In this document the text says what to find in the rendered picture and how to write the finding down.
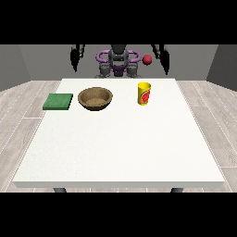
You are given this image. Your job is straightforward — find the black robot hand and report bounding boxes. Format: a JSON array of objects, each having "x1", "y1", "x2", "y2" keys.
[
  {"x1": 150, "y1": 44, "x2": 170, "y2": 76},
  {"x1": 69, "y1": 44, "x2": 86, "y2": 73}
]

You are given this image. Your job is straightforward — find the small red ball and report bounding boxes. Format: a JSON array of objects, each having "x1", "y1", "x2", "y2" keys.
[{"x1": 142, "y1": 54, "x2": 154, "y2": 67}]

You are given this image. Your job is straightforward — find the yellow cup with melon print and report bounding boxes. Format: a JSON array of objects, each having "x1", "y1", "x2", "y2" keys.
[{"x1": 137, "y1": 81, "x2": 152, "y2": 106}]

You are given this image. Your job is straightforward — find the brown wooden bowl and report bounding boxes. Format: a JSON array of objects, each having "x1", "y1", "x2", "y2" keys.
[{"x1": 77, "y1": 87, "x2": 114, "y2": 112}]

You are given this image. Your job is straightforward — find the green square pad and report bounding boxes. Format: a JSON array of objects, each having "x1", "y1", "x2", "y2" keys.
[{"x1": 42, "y1": 93, "x2": 74, "y2": 111}]

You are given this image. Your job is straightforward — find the grey robot trunk purple rings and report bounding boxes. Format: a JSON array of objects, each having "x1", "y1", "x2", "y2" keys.
[{"x1": 94, "y1": 44, "x2": 143, "y2": 80}]

